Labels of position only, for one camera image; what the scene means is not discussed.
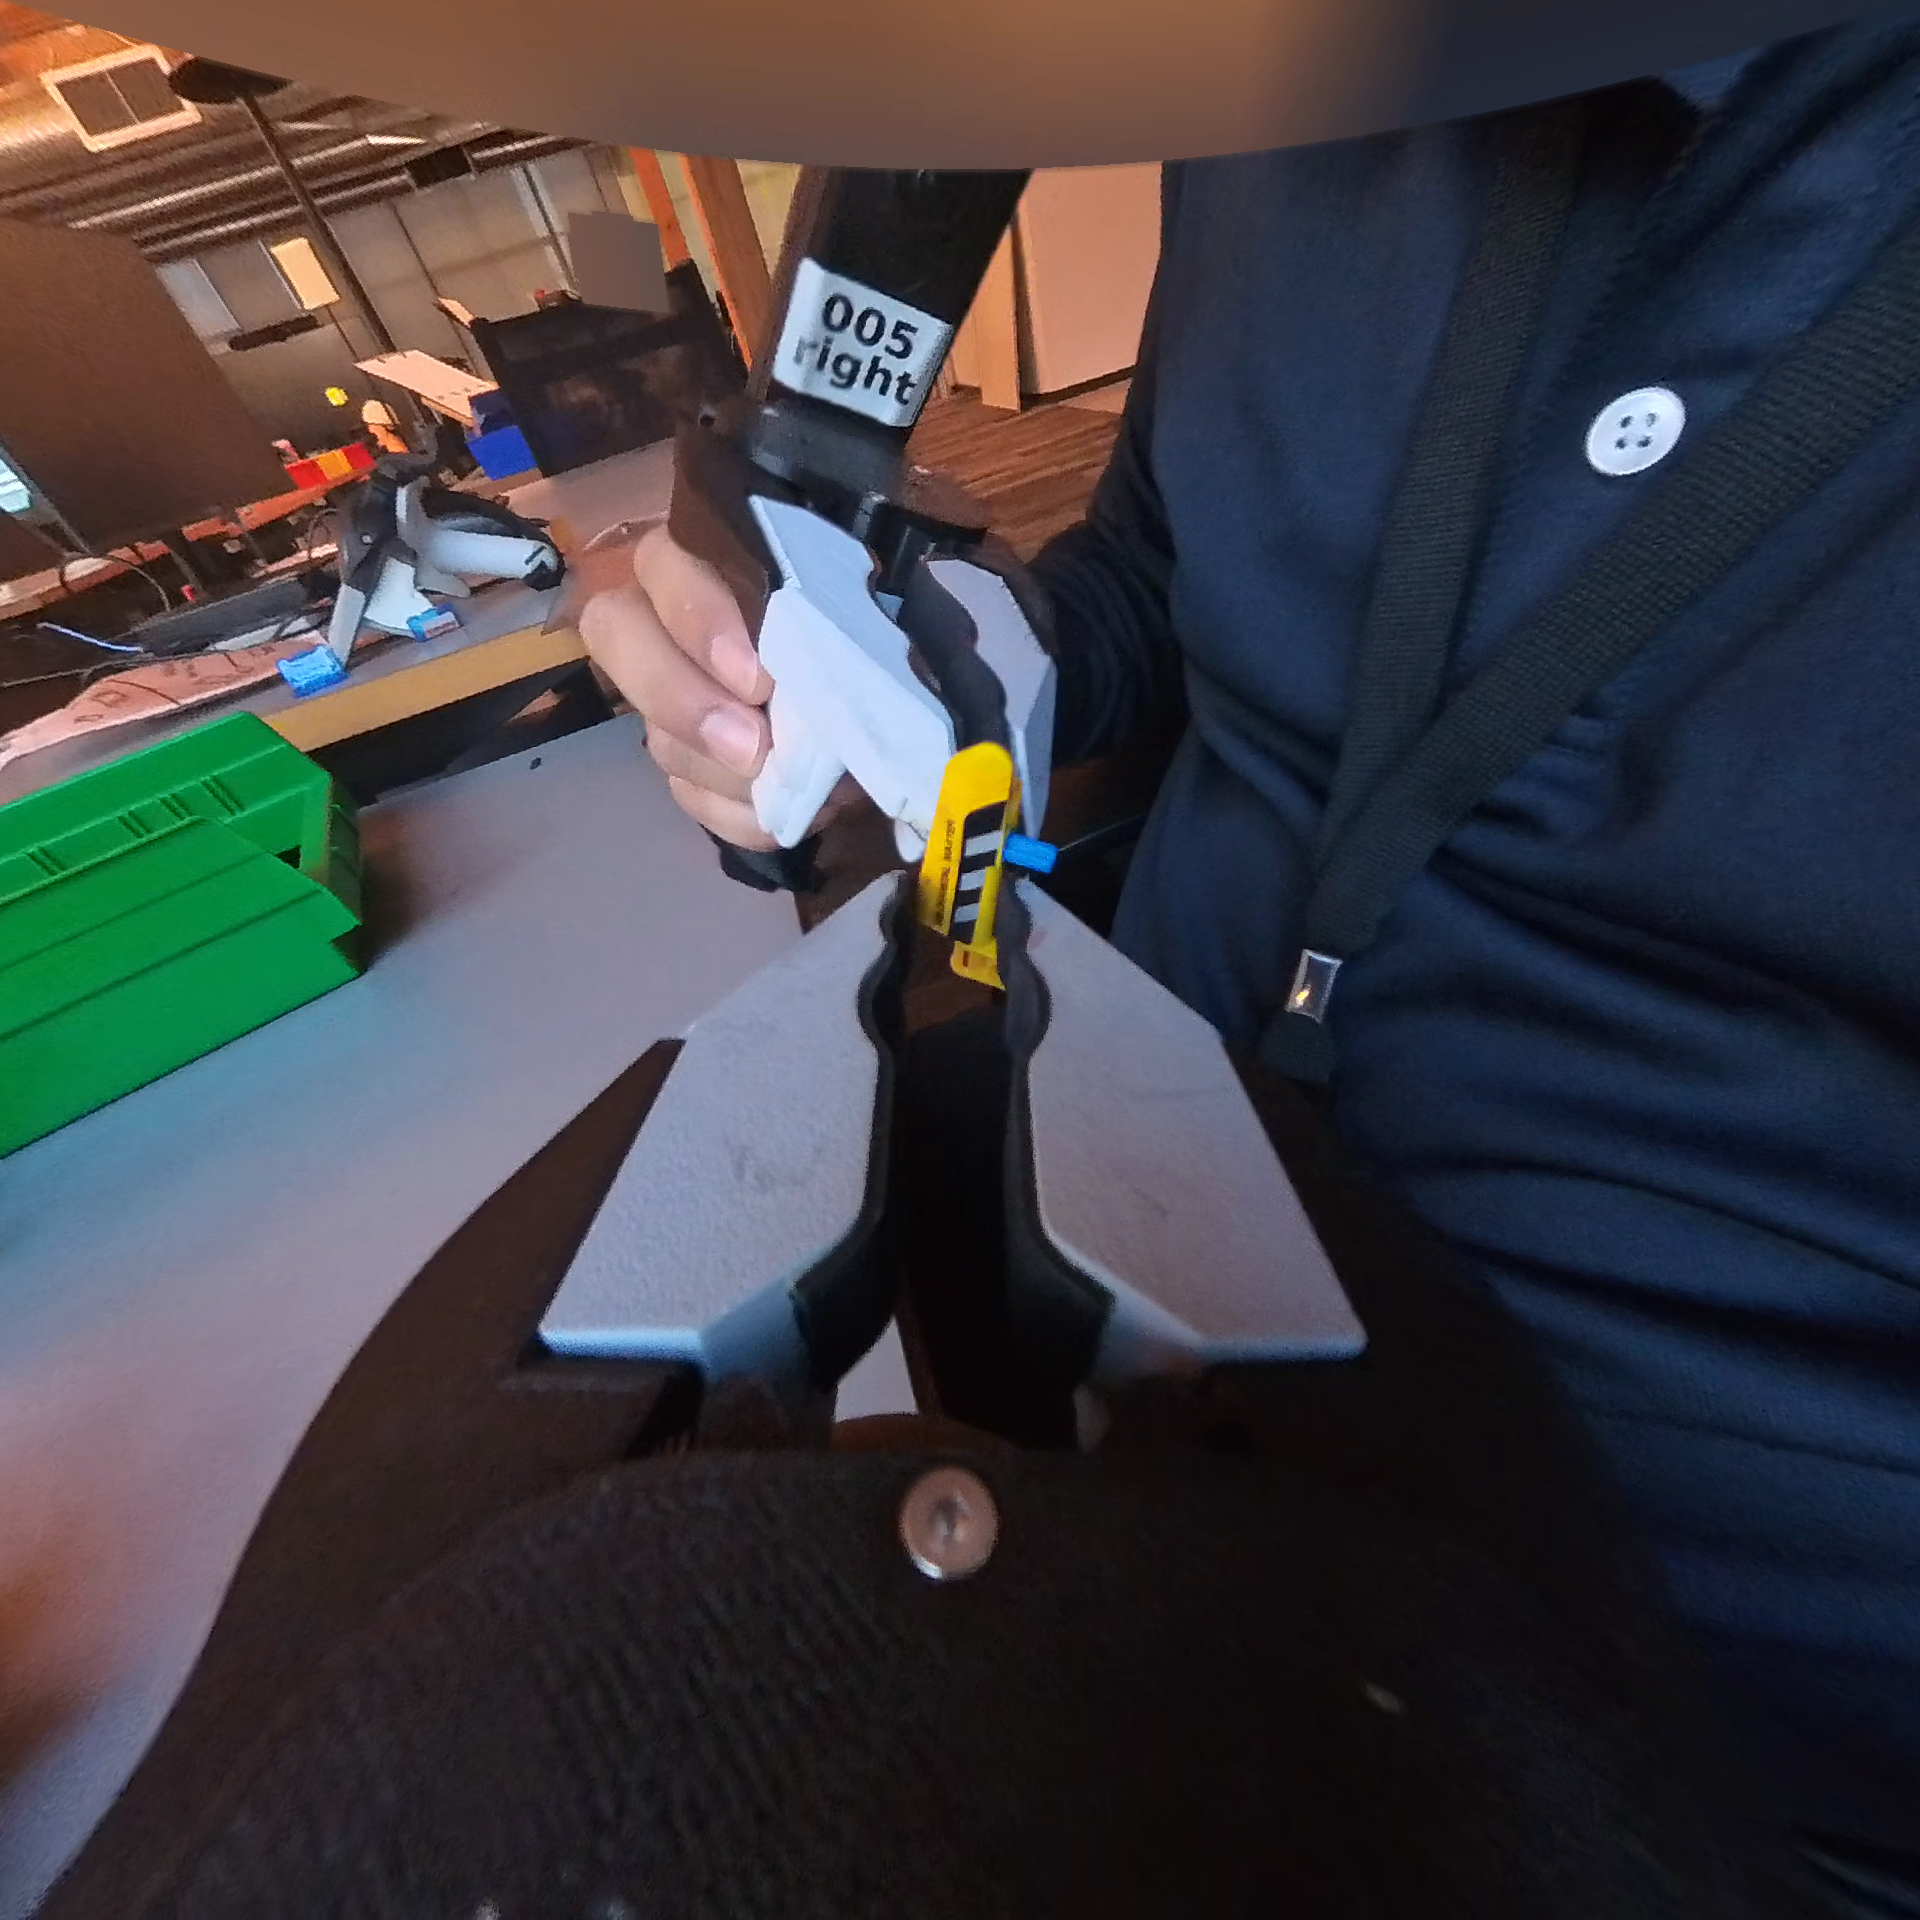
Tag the yellow striped toy brick assembly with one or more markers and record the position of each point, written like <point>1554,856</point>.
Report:
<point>967,870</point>

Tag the black computer monitor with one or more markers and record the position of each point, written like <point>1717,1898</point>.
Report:
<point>120,388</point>

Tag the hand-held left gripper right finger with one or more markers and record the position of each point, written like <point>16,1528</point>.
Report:
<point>1170,1200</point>

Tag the person's right hand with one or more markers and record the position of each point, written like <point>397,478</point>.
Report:
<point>675,674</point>

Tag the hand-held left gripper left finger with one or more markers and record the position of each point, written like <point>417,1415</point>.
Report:
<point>749,1170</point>

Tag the white jacket button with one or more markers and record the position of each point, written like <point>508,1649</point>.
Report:
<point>1635,432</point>

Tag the green plastic bin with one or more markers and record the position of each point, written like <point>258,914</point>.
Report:
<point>149,931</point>

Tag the light wooden table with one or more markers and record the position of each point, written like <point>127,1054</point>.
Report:
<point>451,681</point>

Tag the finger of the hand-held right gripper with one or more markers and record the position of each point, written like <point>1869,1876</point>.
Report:
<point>1019,690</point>
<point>856,674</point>

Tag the person's right forearm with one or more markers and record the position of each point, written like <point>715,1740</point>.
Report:
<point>1109,674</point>

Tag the spare hand-held gripper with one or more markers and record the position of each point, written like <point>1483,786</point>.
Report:
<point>435,539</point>

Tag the small blue box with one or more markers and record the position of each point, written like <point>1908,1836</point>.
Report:
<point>432,622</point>
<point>311,673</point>

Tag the person in navy shirt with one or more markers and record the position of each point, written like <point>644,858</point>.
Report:
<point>1651,1200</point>

